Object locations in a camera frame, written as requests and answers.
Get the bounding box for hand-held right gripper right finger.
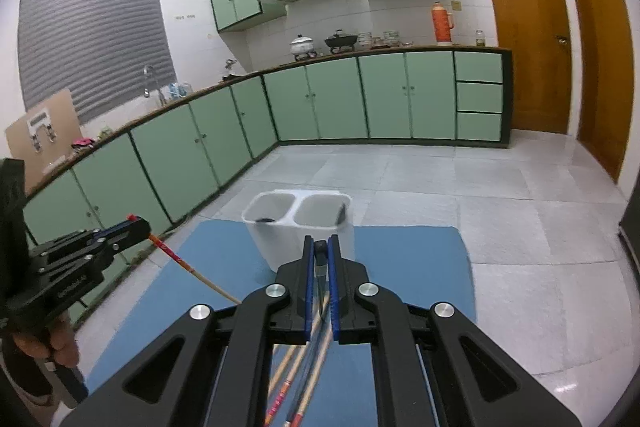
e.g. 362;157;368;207
327;234;583;427

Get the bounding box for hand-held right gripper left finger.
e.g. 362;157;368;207
60;234;316;427

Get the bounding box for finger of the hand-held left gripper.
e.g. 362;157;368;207
29;229;108;273
85;219;152;265

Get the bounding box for black chopstick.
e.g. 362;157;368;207
307;252;328;345

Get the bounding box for white two-compartment utensil holder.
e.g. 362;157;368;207
241;189;356;273

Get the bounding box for red-handled wooden chopstick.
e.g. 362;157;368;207
148;233;242;305
287;332;333;427
275;344;307;395
264;347;301;427

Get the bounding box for person's left forearm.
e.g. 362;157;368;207
0;342;56;408

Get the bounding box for person's left hand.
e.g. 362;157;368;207
14;311;82;369

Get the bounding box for blue mat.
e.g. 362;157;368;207
85;219;478;427

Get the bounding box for cardboard sheet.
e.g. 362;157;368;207
5;89;83;194

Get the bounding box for metal faucet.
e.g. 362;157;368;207
143;66;167;106

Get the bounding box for green base cabinets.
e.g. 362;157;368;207
22;47;513;253

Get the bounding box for grey window blind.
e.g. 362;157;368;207
19;0;176;125

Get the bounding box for white pot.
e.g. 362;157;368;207
290;34;315;56

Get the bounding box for black wok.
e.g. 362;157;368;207
325;30;360;51

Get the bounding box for row of glasses and bowls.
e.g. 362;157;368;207
359;31;416;49

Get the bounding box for orange thermos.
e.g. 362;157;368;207
432;3;455;46

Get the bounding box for wooden door with handle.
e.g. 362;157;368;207
472;0;571;135

